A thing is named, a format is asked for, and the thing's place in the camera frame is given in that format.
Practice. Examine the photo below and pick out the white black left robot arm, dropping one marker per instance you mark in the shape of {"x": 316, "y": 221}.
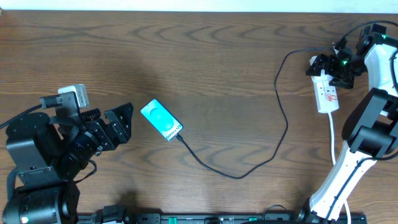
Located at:
{"x": 49, "y": 152}

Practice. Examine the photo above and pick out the blue Galaxy smartphone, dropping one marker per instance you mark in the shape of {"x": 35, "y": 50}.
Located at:
{"x": 161, "y": 119}

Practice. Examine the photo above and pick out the white power strip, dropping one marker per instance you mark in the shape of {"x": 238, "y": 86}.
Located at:
{"x": 325, "y": 94}

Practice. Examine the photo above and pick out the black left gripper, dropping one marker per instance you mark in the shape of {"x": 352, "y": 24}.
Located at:
{"x": 101, "y": 134}

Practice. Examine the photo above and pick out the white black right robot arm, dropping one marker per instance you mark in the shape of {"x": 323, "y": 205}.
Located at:
{"x": 370, "y": 132}

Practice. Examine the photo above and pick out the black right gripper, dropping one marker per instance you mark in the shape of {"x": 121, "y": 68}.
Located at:
{"x": 331, "y": 60}

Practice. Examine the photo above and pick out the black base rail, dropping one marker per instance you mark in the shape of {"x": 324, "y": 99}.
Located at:
{"x": 119, "y": 214}

